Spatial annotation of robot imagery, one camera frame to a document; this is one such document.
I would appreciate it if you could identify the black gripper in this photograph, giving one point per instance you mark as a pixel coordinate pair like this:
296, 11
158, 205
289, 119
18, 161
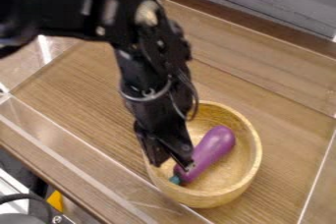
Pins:
158, 95

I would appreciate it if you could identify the yellow black base equipment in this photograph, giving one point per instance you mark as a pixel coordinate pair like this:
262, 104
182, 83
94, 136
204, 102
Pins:
29, 201

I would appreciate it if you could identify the purple toy eggplant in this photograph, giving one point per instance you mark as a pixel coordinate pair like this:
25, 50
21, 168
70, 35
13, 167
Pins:
214, 145

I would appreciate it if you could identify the clear acrylic tray walls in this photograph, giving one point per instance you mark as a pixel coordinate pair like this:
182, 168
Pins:
64, 124

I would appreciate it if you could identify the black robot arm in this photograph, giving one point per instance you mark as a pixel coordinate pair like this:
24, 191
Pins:
152, 53

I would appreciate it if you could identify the brown wooden bowl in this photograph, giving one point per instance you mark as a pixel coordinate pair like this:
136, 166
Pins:
229, 176

